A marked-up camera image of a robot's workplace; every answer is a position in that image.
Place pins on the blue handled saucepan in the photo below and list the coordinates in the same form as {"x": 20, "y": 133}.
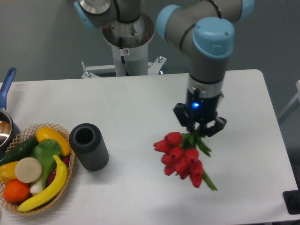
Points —
{"x": 8, "y": 129}

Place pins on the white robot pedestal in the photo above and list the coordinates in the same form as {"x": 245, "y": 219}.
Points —
{"x": 129, "y": 44}

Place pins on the dark red fruit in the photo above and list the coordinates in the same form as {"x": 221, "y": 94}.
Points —
{"x": 51, "y": 177}

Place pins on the green bok choy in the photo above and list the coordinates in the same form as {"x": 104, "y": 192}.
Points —
{"x": 43, "y": 153}

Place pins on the yellow bell pepper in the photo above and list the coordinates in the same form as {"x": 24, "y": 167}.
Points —
{"x": 7, "y": 172}

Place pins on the red tulip bouquet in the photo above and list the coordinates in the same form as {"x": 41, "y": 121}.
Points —
{"x": 181, "y": 156}

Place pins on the orange fruit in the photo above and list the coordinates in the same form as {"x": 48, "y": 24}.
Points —
{"x": 16, "y": 191}

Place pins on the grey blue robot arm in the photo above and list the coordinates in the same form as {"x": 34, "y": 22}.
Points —
{"x": 203, "y": 32}

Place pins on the yellow lemon squash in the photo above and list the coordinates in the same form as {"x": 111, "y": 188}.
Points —
{"x": 50, "y": 133}

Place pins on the white frame at right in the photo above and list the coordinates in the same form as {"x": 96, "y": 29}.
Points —
{"x": 291, "y": 106}

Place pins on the dark grey ribbed vase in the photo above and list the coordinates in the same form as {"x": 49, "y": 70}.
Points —
{"x": 87, "y": 142}

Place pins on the beige round disc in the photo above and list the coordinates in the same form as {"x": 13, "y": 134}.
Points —
{"x": 28, "y": 170}

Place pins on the green cucumber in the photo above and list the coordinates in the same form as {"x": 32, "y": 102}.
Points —
{"x": 20, "y": 151}

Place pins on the woven wicker basket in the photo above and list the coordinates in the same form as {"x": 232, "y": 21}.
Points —
{"x": 24, "y": 135}

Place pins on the yellow banana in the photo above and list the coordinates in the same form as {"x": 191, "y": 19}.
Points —
{"x": 49, "y": 192}

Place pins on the black device at edge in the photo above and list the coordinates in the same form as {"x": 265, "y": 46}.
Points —
{"x": 292, "y": 201}

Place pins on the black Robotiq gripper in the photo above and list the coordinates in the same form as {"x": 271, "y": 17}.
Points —
{"x": 200, "y": 110}

